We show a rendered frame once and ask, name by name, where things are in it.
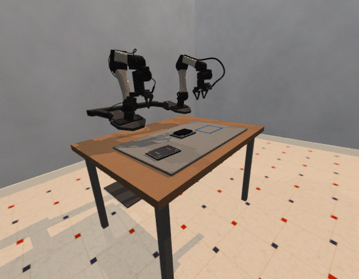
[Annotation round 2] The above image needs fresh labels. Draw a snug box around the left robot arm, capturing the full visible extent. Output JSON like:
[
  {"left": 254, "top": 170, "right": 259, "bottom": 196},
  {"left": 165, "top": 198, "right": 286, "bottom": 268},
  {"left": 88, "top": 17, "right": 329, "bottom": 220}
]
[{"left": 171, "top": 54, "right": 213, "bottom": 110}]

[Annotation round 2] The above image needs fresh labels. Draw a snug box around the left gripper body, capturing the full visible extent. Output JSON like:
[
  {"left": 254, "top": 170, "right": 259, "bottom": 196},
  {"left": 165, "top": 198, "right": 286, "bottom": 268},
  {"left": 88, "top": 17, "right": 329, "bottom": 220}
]
[{"left": 193, "top": 80, "right": 211, "bottom": 91}]

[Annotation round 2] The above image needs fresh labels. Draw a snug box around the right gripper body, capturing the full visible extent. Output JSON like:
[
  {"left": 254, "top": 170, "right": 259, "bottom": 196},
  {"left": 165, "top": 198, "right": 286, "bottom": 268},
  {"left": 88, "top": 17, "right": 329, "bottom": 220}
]
[{"left": 127, "top": 81, "right": 152, "bottom": 98}]

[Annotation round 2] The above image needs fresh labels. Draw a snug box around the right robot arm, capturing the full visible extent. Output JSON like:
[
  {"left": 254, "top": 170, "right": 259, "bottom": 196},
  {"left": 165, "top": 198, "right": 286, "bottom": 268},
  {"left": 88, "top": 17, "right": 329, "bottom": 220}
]
[{"left": 109, "top": 50, "right": 152, "bottom": 125}]

